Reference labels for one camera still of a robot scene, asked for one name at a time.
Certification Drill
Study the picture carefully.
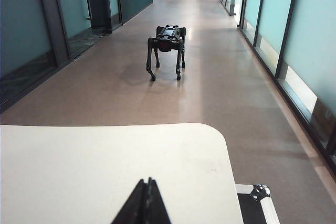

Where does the black quadruped robot dog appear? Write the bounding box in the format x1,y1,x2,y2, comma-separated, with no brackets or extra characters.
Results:
145,25,187,81

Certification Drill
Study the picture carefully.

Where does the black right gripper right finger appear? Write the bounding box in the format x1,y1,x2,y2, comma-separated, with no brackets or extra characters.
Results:
143,176,172,224

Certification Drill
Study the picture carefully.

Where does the black aluminium-edged flight case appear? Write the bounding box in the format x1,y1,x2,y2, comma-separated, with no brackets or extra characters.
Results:
235,183,281,224

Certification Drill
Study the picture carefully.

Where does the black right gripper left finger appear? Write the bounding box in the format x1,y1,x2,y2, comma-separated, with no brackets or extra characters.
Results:
110,178,145,224

